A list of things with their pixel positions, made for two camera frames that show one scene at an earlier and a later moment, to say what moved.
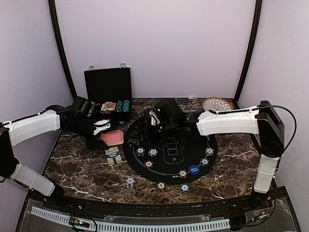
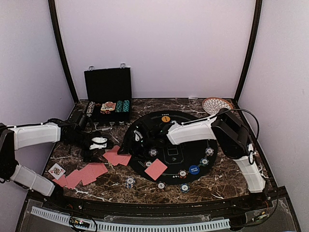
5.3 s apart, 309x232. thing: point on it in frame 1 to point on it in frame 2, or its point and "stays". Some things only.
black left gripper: x=94 y=144 to x=85 y=154
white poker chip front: x=161 y=185 stays
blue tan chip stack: x=153 y=152 stays
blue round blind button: x=194 y=169 stays
